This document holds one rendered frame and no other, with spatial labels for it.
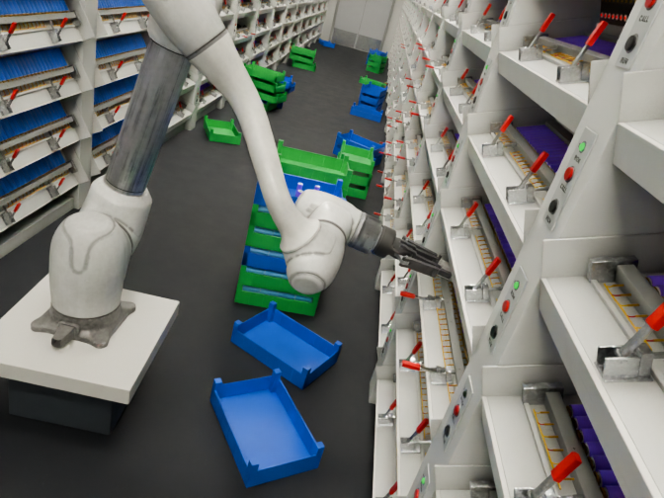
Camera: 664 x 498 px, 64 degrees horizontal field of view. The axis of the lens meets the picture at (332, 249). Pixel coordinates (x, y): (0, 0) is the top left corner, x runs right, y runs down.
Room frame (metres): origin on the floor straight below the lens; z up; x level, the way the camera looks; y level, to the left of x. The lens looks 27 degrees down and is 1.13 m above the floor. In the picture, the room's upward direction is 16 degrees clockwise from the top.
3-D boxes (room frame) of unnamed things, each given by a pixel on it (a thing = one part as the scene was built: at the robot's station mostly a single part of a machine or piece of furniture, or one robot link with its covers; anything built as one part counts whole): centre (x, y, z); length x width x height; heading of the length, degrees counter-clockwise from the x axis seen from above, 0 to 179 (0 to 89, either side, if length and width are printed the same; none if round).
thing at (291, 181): (1.74, 0.16, 0.44); 0.30 x 0.20 x 0.08; 100
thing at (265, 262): (1.74, 0.16, 0.20); 0.30 x 0.20 x 0.08; 100
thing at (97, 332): (1.01, 0.54, 0.27); 0.22 x 0.18 x 0.06; 1
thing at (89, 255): (1.04, 0.54, 0.41); 0.18 x 0.16 x 0.22; 13
